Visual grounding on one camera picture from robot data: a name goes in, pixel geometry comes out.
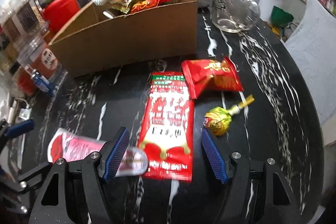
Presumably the shiny red gold packet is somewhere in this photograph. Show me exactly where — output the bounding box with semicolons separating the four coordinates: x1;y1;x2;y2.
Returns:
130;0;171;14

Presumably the pink white snack packet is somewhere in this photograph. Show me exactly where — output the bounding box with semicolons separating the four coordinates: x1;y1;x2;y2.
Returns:
47;128;148;177

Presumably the green snack packet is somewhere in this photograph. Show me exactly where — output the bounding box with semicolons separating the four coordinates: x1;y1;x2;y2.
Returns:
108;0;145;14

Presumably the yellow green lollipop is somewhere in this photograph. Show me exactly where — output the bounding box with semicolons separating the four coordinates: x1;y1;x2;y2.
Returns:
203;94;255;136

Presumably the small red candy packet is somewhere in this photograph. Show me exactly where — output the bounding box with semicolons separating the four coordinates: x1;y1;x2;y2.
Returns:
181;56;244;99

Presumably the plastic cup with tea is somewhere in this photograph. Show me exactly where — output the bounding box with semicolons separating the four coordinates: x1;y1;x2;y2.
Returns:
17;34;62;80

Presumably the red cylindrical canister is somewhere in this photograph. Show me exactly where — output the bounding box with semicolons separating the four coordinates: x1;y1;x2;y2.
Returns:
42;0;80;34

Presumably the clear glass mug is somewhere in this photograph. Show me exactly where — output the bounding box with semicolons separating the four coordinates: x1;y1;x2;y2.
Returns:
210;0;260;34

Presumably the brown cardboard box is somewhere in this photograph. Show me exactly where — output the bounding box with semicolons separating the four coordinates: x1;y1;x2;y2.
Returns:
49;0;198;77

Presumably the long red snack packet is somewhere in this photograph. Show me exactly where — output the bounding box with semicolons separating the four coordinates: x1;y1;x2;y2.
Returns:
137;72;194;182

